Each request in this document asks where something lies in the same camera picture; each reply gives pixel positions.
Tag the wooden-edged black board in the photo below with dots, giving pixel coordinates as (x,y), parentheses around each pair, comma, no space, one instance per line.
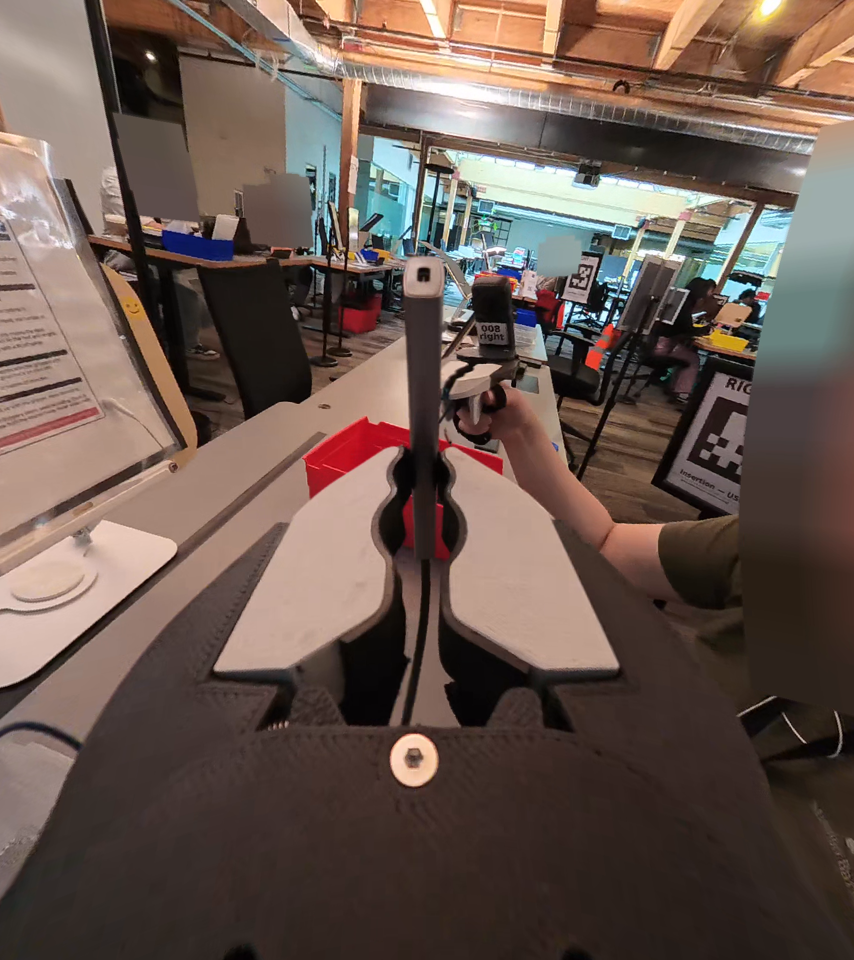
(161,390)

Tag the acrylic sign holder white base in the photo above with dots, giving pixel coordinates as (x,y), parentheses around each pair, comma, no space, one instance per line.
(22,337)

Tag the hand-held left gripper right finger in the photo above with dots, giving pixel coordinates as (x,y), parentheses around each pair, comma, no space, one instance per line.
(532,577)

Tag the person in olive shirt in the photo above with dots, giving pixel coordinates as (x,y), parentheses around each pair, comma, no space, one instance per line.
(831,825)

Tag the small marker sign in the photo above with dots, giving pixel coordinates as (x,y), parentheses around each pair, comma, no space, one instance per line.
(586,276)

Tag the wooden office desk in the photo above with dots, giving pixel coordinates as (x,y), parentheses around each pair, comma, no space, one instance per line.
(247,260)

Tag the yellow storage bin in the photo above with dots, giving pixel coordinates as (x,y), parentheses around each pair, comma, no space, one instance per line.
(726,343)

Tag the blue storage bin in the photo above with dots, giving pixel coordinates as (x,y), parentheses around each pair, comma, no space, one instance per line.
(198,245)

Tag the board on black tripod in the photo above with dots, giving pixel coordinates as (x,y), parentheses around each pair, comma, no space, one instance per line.
(648,292)

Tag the office chair with orange vest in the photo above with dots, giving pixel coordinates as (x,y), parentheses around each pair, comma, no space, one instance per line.
(580,367)

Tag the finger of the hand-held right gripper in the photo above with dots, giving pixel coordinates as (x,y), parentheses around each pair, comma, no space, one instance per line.
(472,373)

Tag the small red storage bin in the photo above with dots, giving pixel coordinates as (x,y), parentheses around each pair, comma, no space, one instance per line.
(361,315)

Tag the black framed marker sign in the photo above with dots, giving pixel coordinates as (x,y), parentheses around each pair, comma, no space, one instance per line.
(711,442)

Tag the red plastic bin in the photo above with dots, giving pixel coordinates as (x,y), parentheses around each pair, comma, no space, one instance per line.
(344,457)

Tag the person's right hand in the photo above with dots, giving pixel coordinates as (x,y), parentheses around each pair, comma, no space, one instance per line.
(517,420)

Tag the person's right forearm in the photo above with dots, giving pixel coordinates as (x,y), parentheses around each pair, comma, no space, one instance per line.
(577,495)

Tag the black office chair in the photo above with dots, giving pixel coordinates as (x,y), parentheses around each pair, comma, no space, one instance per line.
(254,337)

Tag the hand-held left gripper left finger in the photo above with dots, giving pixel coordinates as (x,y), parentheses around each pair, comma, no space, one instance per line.
(314,577)

